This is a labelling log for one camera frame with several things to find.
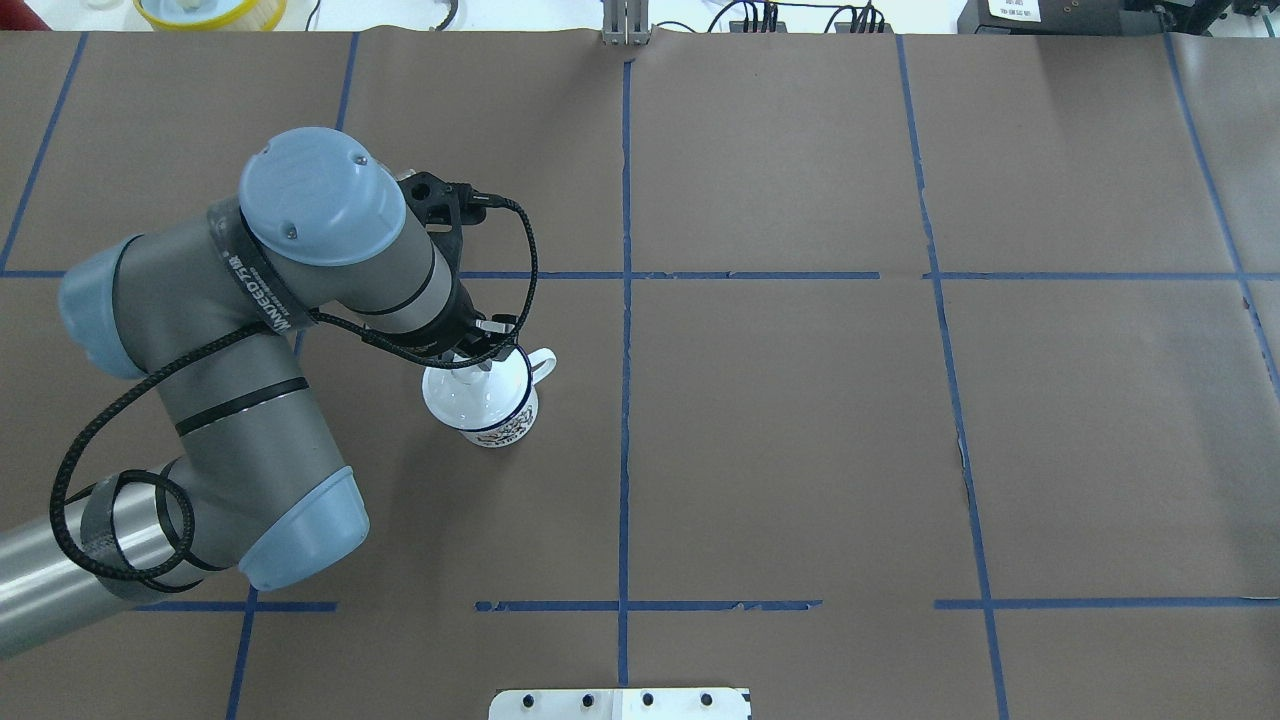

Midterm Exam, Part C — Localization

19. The black box with label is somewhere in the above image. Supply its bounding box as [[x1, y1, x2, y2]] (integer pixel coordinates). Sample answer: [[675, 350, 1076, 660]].
[[956, 1, 1166, 37]]

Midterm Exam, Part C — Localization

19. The yellow rimmed round container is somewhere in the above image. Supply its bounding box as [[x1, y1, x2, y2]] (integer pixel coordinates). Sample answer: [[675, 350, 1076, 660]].
[[132, 1, 289, 32]]

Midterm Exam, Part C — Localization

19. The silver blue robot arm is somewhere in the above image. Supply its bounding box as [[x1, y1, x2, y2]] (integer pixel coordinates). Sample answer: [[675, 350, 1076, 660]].
[[3, 127, 529, 659]]

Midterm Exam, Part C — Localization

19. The white ceramic lid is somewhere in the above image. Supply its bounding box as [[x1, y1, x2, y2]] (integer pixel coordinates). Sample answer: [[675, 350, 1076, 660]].
[[421, 348, 532, 433]]

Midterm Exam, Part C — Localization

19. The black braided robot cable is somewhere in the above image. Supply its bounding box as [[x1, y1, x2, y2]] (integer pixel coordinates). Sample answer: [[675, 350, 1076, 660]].
[[50, 192, 541, 583]]

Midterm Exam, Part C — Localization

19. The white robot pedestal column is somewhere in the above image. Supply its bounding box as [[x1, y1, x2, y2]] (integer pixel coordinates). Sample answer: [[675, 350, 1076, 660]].
[[488, 687, 753, 719]]

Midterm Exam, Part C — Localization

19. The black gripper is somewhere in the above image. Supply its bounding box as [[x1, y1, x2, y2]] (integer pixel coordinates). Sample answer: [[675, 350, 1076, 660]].
[[431, 296, 520, 369]]

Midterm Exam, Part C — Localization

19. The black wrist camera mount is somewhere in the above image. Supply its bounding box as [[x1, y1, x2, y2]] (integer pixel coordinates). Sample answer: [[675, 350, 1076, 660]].
[[396, 170, 502, 270]]

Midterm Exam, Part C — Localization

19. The brown paper table cover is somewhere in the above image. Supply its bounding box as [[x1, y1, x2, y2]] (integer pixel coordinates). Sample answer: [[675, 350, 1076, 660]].
[[3, 28, 1277, 719]]

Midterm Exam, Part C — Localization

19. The aluminium frame post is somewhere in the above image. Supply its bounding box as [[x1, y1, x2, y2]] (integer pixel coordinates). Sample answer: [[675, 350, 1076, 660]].
[[602, 0, 652, 46]]

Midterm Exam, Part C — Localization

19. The white enamel cup blue rim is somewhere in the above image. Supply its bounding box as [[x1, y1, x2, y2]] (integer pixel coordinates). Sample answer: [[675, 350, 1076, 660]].
[[451, 348, 558, 448]]

